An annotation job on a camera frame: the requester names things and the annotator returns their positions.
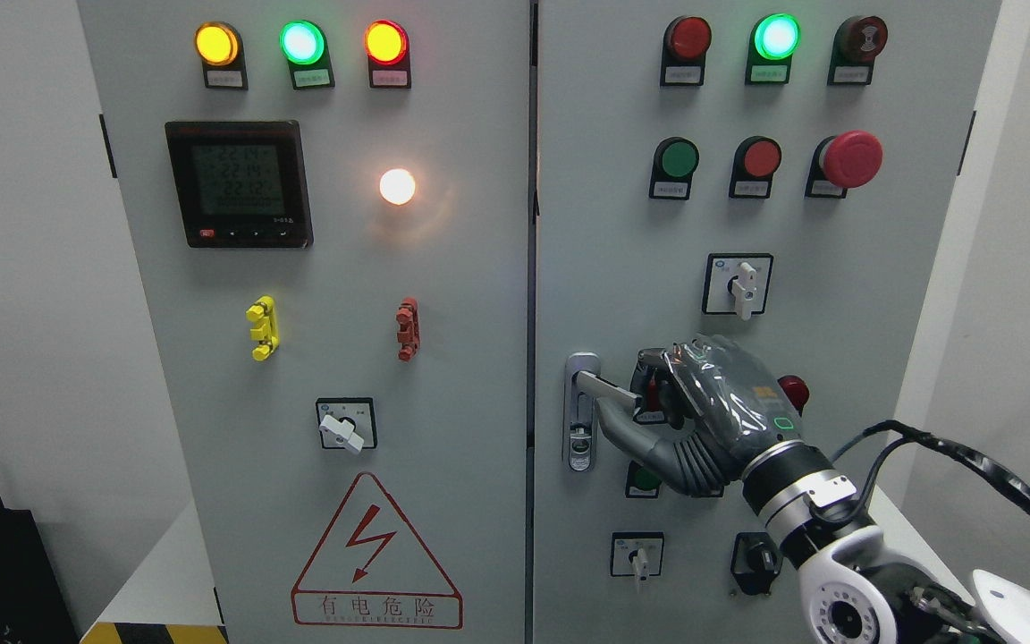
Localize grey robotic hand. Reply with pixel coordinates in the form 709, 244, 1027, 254
595, 335, 832, 511

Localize silver door handle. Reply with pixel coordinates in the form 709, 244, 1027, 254
563, 352, 642, 472

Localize grey cabinet door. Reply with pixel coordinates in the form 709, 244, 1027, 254
79, 1, 530, 643
533, 1, 1000, 643

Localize dark red indicator middle left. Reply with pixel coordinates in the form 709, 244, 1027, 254
636, 378, 667, 425

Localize dark red indicator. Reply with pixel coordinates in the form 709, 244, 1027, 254
661, 15, 713, 87
778, 375, 812, 415
636, 378, 667, 425

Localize dark red indicator middle right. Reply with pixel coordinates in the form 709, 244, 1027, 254
778, 375, 812, 415

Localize green push button lower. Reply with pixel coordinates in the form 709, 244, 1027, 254
625, 461, 663, 500

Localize red push button upper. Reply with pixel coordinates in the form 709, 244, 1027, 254
729, 136, 783, 199

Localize red emergency stop mushroom button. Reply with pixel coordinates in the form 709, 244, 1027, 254
806, 130, 883, 199

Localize red terminal clip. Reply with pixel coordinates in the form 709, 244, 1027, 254
394, 297, 421, 362

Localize dark red indicator top right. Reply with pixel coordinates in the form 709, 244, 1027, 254
661, 15, 713, 87

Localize bright green indicator top right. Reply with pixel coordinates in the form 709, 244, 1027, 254
744, 13, 801, 86

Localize red electric hazard warning sign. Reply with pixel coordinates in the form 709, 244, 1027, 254
291, 471, 464, 631

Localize white glowing indicator light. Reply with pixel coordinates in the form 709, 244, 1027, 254
377, 167, 418, 207

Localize dark buzzer unit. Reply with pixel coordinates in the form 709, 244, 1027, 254
827, 15, 888, 86

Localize yellow terminal clip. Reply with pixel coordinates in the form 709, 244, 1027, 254
246, 296, 281, 362

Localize red-orange indicator light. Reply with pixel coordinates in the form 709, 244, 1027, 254
364, 20, 412, 89

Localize black digital power meter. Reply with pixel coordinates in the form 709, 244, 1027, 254
165, 121, 314, 249

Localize green indicator light top left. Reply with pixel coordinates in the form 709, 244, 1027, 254
281, 20, 334, 90

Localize yellow indicator light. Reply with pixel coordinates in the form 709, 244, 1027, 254
195, 21, 247, 90

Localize black box with antenna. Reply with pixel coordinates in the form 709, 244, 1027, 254
0, 495, 80, 643

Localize white lever selector switch upper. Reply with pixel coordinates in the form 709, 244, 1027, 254
700, 253, 775, 321

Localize white lever selector switch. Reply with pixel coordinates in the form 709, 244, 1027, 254
700, 253, 775, 321
315, 398, 377, 455

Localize black rotary knob switch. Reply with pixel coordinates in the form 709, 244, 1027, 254
730, 531, 783, 596

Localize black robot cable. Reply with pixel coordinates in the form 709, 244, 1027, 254
828, 419, 1030, 596

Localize white lever selector switch left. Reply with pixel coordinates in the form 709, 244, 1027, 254
315, 398, 377, 455

